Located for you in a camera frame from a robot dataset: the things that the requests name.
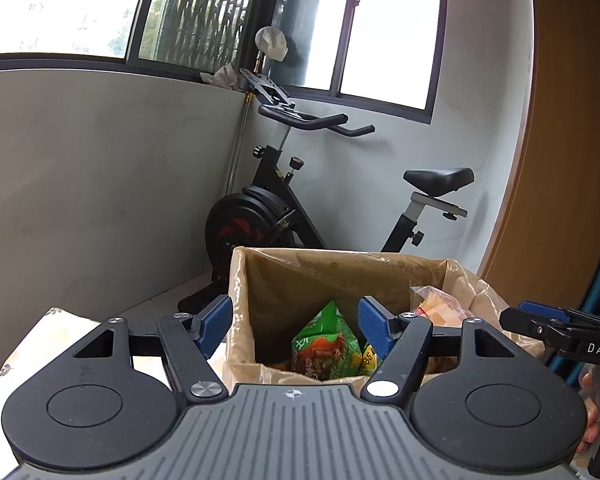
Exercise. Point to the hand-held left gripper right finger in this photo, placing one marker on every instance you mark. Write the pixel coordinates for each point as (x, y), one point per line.
(375, 327)

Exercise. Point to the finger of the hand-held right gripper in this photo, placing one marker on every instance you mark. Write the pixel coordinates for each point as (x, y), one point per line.
(535, 327)
(545, 309)

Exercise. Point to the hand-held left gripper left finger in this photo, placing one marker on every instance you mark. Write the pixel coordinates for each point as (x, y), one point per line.
(215, 325)

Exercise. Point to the yellow-green snack packet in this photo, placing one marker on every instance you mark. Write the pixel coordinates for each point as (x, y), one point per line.
(371, 360)

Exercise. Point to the green snack packet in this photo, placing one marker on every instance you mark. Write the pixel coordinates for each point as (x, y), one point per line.
(325, 345)

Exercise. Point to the clear bag of snacks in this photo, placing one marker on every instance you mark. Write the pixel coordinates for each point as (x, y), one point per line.
(440, 305)

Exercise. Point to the person's right hand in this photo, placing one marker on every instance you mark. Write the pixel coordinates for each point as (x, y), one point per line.
(591, 437)

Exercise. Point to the black exercise bike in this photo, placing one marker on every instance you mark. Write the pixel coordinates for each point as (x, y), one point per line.
(250, 225)

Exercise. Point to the floral checked tablecloth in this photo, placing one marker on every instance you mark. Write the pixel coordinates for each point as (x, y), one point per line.
(45, 330)

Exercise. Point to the wooden panel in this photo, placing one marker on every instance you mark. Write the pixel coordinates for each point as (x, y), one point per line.
(570, 135)

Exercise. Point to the crumpled rag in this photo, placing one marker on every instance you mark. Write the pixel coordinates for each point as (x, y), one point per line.
(222, 76)

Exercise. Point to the white plastic bag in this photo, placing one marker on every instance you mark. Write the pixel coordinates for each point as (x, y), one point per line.
(272, 42)

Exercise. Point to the perforated metal screen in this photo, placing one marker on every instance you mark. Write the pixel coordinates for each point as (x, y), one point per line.
(195, 10)

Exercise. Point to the dark window frame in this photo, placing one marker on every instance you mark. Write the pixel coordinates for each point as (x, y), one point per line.
(135, 57)

